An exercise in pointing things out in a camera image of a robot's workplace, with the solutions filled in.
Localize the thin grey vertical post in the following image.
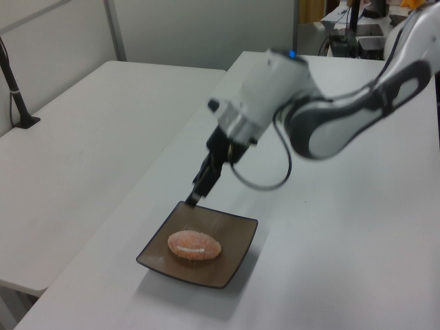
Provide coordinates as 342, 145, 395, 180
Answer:
293, 0, 300, 56

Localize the orange sugared bread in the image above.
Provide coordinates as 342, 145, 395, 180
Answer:
166, 230, 223, 261

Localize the black pole with base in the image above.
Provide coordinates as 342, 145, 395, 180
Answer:
0, 35, 41, 130

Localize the black equipment box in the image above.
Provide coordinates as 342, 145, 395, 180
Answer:
357, 35, 386, 61

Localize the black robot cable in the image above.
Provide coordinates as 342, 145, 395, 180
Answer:
232, 109, 295, 192

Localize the brown square ceramic plate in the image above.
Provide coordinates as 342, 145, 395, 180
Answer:
135, 201, 259, 290

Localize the grey metal partition post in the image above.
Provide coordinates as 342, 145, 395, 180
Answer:
102, 0, 127, 62

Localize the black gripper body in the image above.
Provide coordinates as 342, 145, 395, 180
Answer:
205, 126, 259, 168

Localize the black monitor stand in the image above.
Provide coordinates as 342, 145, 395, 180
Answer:
345, 0, 366, 58

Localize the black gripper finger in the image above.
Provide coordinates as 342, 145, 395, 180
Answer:
184, 157, 211, 208
197, 156, 223, 199

